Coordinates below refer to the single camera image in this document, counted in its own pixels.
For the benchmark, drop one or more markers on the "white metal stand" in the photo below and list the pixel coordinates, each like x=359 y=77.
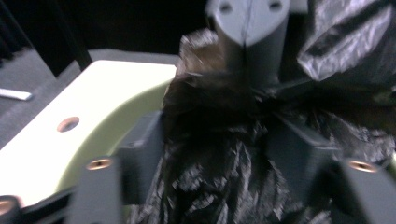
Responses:
x=14 y=94

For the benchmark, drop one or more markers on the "black garbage bag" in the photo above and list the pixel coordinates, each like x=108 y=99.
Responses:
x=211 y=124

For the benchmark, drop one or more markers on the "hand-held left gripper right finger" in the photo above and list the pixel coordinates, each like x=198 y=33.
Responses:
x=299 y=161

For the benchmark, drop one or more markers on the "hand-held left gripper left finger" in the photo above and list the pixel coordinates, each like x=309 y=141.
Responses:
x=137 y=161

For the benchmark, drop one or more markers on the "black stand base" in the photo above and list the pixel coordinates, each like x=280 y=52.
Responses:
x=73 y=37

